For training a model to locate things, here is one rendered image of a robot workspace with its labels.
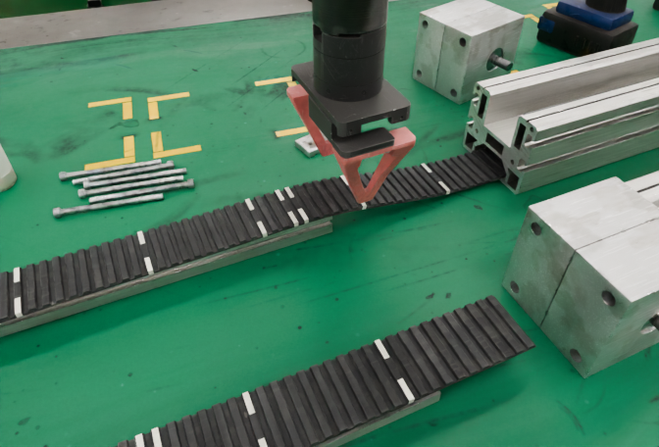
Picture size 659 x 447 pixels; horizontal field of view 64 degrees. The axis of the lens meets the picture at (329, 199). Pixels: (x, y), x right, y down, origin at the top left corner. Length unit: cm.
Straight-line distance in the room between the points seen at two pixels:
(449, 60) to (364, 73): 31
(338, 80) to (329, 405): 24
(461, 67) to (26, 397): 57
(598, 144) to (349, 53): 34
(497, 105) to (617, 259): 25
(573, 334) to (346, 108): 24
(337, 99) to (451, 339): 20
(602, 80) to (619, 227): 30
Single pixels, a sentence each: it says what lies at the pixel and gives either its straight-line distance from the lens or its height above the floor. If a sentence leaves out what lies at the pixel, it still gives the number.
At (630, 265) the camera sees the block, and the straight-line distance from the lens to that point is 42.
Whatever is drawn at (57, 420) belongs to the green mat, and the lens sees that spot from 45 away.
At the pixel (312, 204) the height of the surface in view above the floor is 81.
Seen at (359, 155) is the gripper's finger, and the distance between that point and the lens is 41.
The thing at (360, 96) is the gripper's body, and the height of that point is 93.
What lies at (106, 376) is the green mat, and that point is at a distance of 46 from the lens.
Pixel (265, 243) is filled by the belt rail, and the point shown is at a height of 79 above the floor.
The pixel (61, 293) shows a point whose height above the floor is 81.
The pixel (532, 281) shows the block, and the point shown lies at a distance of 46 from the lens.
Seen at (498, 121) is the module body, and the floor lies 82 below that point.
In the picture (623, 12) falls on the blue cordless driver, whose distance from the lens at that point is 90.
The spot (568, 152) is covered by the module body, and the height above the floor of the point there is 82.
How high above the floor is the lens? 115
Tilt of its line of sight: 42 degrees down
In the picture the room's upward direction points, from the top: straight up
